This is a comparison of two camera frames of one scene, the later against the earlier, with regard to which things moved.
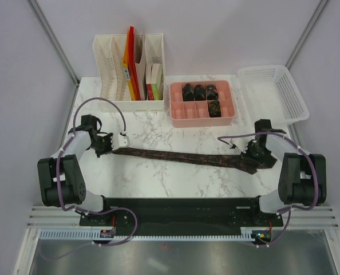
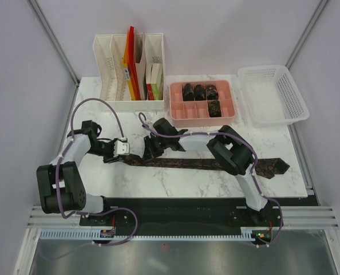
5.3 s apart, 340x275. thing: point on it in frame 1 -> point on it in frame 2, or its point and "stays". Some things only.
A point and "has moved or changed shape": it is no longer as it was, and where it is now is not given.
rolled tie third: (212, 92) stays
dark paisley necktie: (240, 161) has moved or changed shape
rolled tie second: (200, 93) stays
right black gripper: (247, 153) -> (150, 152)
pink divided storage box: (195, 113) stays
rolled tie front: (214, 109) stays
